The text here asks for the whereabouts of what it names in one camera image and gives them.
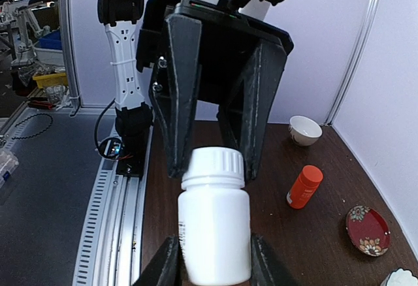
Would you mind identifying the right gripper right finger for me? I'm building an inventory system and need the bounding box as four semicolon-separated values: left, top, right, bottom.
249;234;296;286

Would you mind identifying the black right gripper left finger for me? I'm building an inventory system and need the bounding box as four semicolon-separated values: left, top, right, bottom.
133;236;182;286

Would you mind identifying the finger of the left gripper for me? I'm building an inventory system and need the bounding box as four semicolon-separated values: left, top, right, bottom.
217;42;287;180
149;16;202;178

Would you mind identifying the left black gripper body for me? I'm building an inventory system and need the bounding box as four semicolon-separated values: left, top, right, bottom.
137;0;293;105

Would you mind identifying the small white bottle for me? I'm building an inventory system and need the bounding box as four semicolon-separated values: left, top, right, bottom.
178;147;251;285

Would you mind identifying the orange pill bottle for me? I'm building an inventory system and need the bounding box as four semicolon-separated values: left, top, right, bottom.
286;165;323;210

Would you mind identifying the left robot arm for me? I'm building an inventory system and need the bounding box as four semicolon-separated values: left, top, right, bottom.
97;0;294;180

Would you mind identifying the small white rice bowl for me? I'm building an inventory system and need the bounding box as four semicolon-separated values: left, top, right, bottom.
289;116;323;147

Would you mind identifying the red floral plate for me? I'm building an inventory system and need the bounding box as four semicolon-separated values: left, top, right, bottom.
346;205;391;257

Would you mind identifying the white scalloped bowl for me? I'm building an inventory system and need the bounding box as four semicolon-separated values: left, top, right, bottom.
380;268;418;286

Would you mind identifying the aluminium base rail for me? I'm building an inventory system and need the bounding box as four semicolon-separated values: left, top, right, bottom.
71;125;154;286

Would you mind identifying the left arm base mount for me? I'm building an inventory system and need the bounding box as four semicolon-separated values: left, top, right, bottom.
116;150;146;179

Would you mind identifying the left aluminium frame post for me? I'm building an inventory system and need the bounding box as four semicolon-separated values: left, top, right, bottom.
324;0;380;126

